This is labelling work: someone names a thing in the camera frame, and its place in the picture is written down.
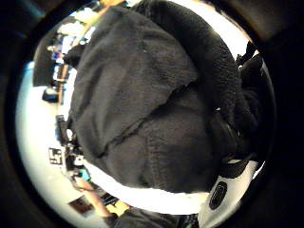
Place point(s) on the the person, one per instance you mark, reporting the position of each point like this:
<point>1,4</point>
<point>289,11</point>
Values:
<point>148,219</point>

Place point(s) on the dark grey fleece cloth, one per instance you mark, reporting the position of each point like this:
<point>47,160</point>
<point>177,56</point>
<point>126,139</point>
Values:
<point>136,95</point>

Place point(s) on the brown flat board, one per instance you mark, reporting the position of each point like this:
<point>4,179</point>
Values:
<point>81,205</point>

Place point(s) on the white cube with black markers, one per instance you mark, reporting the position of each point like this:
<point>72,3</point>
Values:
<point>55,156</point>

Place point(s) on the small black box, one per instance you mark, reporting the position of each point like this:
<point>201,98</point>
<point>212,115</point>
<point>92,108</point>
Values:
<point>50,95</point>

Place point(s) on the large black screen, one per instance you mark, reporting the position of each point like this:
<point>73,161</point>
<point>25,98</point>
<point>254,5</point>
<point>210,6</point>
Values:
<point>44,66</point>

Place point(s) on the yellow object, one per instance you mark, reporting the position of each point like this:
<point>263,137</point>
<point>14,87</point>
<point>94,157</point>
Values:
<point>116,209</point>

